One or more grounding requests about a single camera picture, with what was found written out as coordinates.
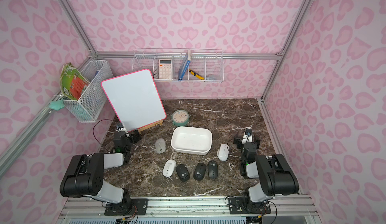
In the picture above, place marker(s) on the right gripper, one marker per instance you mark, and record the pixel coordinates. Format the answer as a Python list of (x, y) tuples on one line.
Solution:
[(247, 141)]

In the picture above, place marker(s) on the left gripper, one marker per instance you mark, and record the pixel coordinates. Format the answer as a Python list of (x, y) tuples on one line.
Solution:
[(128, 136)]

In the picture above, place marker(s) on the glossy white mouse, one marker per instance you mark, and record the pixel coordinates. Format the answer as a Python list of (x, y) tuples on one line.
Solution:
[(223, 152)]

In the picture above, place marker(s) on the grey speckled mouse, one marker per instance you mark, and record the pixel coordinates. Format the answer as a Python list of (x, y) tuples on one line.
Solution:
[(160, 145)]

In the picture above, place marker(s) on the black ribbed mouse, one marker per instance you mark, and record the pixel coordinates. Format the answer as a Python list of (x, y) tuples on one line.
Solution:
[(213, 170)]

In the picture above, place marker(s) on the white upside-down mouse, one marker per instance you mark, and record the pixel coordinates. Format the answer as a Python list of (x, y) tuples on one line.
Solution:
[(169, 168)]

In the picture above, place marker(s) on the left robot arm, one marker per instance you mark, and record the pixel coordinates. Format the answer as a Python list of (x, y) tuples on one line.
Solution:
[(85, 173)]

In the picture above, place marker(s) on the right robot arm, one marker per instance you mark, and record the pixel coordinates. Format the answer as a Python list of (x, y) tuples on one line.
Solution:
[(275, 176)]

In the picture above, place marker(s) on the white storage box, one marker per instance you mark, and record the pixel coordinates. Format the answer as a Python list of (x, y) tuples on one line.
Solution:
[(192, 140)]

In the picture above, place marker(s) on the wooden whiteboard stand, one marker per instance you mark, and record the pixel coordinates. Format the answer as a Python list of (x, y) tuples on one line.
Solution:
[(150, 126)]

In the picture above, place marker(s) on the pink framed whiteboard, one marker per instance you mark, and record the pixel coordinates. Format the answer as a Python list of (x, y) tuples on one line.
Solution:
[(135, 99)]

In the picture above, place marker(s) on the green alarm clock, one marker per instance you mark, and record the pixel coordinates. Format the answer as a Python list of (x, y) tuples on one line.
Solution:
[(180, 118)]

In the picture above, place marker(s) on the green clip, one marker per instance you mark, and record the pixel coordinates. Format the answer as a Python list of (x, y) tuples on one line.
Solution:
[(57, 105)]

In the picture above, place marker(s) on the green red packet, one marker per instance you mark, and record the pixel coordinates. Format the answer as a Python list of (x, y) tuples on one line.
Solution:
[(72, 82)]

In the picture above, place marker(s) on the pink calculator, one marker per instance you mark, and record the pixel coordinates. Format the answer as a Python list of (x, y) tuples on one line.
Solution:
[(165, 69)]

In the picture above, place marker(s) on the yellow utility knife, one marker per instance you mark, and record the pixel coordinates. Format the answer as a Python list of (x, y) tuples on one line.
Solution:
[(196, 75)]

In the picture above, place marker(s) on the blue book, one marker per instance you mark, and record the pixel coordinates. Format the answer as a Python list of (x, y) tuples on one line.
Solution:
[(185, 65)]

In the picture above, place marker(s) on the white wire basket left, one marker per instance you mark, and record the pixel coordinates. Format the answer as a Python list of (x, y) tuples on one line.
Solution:
[(88, 107)]

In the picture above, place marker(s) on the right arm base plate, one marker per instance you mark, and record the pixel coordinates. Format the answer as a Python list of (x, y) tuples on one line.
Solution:
[(238, 206)]

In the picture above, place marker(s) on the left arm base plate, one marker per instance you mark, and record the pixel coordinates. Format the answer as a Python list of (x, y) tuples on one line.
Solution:
[(132, 207)]

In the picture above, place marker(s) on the aluminium rail front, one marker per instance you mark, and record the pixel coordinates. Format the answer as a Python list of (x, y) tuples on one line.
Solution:
[(190, 207)]

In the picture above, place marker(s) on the white wire shelf back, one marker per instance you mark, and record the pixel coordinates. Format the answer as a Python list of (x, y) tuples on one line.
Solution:
[(207, 63)]

